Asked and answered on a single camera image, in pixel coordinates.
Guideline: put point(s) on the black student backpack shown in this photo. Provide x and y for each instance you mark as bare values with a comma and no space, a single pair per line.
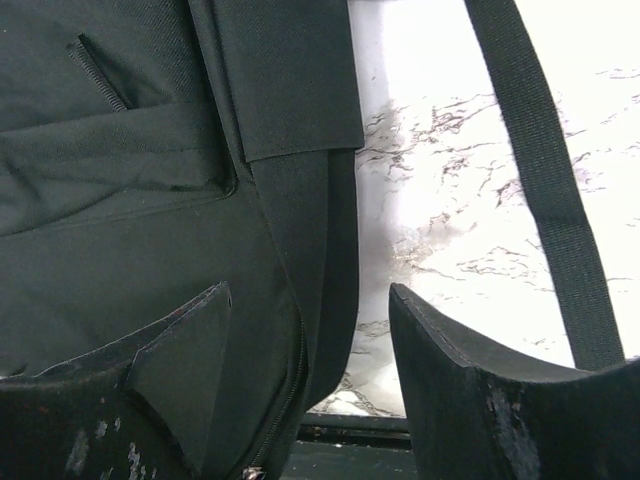
153,149

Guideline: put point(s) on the black mounting plate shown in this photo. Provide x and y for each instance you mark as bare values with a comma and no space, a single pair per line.
345,447

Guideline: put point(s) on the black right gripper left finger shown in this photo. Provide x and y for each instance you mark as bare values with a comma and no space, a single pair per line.
140,407

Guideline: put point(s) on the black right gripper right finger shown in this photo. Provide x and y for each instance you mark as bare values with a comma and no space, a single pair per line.
480,410

